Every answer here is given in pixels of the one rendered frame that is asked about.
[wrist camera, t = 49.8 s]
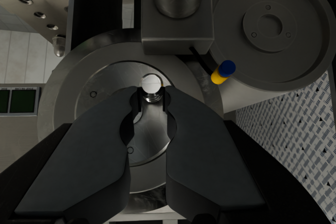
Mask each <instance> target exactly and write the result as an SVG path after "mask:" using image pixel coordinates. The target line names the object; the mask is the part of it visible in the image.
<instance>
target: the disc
mask: <svg viewBox="0 0 336 224"><path fill-rule="evenodd" d="M120 42H142V40H141V28H122V29H115V30H111V31H107V32H104V33H101V34H98V35H96V36H94V37H92V38H90V39H88V40H86V41H84V42H82V43H81V44H79V45H78V46H77V47H75V48H74V49H73V50H72V51H70V52H69V53H68V54H67V55H66V56H65V57H64V58H63V59H62V60H61V61H60V62H59V64H58V65H57V66H56V68H55V69H54V70H53V72H52V73H51V75H50V77H49V78H48V80H47V82H46V84H45V87H44V89H43V92H42V95H41V98H40V102H39V106H38V112H37V135H38V141H39V142H41V141H42V140H43V139H44V138H46V137H47V136H48V135H49V134H51V133H52V132H53V131H54V128H53V111H54V105H55V100H56V97H57V94H58V91H59V89H60V86H61V85H62V83H63V81H64V79H65V78H66V76H67V75H68V73H69V72H70V71H71V69H72V68H73V67H74V66H75V65H76V64H77V63H78V62H79V61H80V60H82V59H83V58H84V57H86V56H87V55H88V54H90V53H92V52H93V51H95V50H97V49H99V48H102V47H104V46H107V45H111V44H115V43H120ZM175 56H177V57H178V58H179V59H181V60H182V61H183V62H184V63H185V64H186V65H187V66H188V68H189V69H190V70H191V71H192V73H193V74H194V76H195V77H196V79H197V81H198V83H199V85H200V88H201V90H202V93H203V97H204V102H205V105H207V106H208V107H210V108H211V109H212V110H214V111H215V112H216V113H217V114H218V115H219V116H221V117H222V118H223V119H224V109H223V102H222V97H221V93H220V90H219V87H218V85H217V84H215V83H213V82H212V80H211V76H210V75H209V74H208V73H207V72H206V71H205V70H204V69H203V68H202V66H201V65H200V63H199V62H198V60H197V59H196V57H195V56H194V54H175ZM167 205H168V204H167V200H166V183H165V184H163V185H161V186H159V187H157V188H154V189H151V190H148V191H144V192H138V193H130V194H129V200H128V204H127V206H126V207H125V209H124V210H123V211H121V212H120V213H119V214H139V213H145V212H150V211H154V210H157V209H160V208H162V207H165V206H167Z"/></svg>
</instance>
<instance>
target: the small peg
mask: <svg viewBox="0 0 336 224"><path fill-rule="evenodd" d="M163 86H164V83H163V80H162V78H161V77H160V76H159V75H157V74H155V73H148V74H146V75H144V76H143V77H142V78H141V79H140V82H139V87H140V90H141V93H142V95H143V97H144V99H145V100H146V101H147V102H149V103H157V102H159V101H160V100H161V98H162V97H163Z"/></svg>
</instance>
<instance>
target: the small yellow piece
mask: <svg viewBox="0 0 336 224"><path fill-rule="evenodd" d="M189 49H190V50H191V52H192V53H193V54H194V56H195V57H196V59H197V61H198V62H199V64H200V65H201V66H202V68H203V69H204V70H205V71H206V72H207V73H208V74H209V75H210V76H211V80H212V82H213V83H215V84H218V85H219V84H222V83H223V82H224V81H225V80H226V79H228V78H229V77H230V76H231V75H232V74H233V73H234V72H235V70H236V65H235V64H234V62H232V61H231V60H225V61H223V62H222V63H221V64H220V65H219V66H218V67H217V68H216V70H215V71H214V72H213V71H211V70H210V69H209V67H208V66H207V65H206V64H205V62H204V61H203V59H202V58H201V56H200V55H199V53H198V52H197V51H196V49H195V48H194V47H190V48H189Z"/></svg>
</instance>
